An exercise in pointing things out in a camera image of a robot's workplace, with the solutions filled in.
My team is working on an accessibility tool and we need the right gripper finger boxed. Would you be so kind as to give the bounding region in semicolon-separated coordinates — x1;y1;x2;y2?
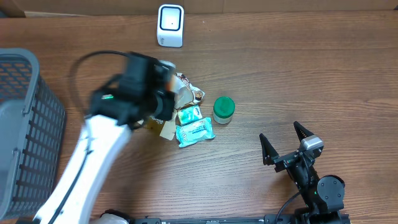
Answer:
294;121;313;141
259;133;279;166

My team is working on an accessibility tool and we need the brown clear snack bag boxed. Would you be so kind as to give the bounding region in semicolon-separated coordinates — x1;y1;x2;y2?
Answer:
144;73;205;141

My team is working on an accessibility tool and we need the small green white packet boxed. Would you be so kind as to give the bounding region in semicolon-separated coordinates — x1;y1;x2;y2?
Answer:
177;105;203;126

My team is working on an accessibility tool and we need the green lid jar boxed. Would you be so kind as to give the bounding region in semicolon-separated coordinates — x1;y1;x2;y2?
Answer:
213;96;235;124

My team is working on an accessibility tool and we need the teal tissue pack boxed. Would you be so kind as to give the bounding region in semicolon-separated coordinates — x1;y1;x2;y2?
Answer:
175;118;215;148

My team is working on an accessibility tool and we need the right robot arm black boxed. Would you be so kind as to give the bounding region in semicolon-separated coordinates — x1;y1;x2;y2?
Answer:
259;121;351;223

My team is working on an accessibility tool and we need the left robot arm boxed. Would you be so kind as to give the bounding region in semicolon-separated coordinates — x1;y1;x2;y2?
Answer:
31;52;175;223

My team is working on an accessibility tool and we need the white barcode scanner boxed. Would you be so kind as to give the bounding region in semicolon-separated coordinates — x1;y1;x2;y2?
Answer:
157;4;185;48

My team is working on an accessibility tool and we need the grey plastic mesh basket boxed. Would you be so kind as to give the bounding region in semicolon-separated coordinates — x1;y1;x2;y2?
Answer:
1;48;67;220

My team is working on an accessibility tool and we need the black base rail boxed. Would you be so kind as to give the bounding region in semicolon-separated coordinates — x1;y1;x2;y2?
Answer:
93;210;351;224

